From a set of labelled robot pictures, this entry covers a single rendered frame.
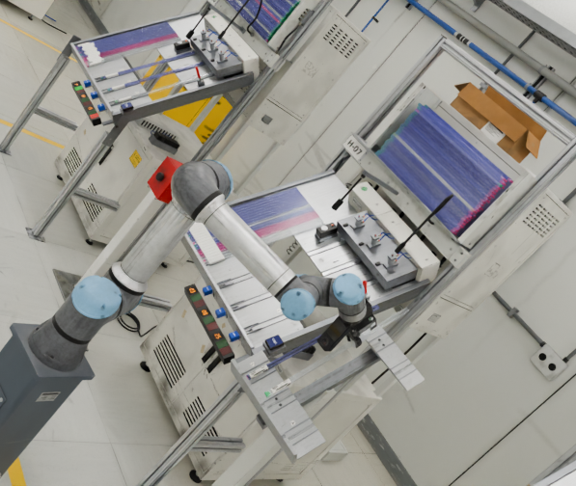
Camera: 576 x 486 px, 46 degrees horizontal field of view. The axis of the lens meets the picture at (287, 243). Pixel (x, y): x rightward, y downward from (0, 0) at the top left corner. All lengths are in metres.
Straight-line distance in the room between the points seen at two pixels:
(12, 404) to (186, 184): 0.73
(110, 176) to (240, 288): 1.44
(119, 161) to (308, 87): 1.05
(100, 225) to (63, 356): 1.79
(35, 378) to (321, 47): 2.29
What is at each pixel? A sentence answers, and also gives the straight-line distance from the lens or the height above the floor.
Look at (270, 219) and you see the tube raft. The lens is 2.61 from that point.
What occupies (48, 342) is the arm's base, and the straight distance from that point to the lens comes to 1.84.
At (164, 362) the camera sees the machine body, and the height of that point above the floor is 0.15.
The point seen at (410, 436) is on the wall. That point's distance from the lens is 4.08.
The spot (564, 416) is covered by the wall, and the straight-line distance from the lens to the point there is 3.77.
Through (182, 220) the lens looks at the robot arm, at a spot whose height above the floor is 1.03.
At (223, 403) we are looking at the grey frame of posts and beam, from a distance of 2.29.
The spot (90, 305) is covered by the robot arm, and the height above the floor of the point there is 0.75.
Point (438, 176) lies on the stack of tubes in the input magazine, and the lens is 2.52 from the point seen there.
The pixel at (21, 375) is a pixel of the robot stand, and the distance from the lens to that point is 1.88.
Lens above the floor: 1.64
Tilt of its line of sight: 16 degrees down
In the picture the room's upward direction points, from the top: 42 degrees clockwise
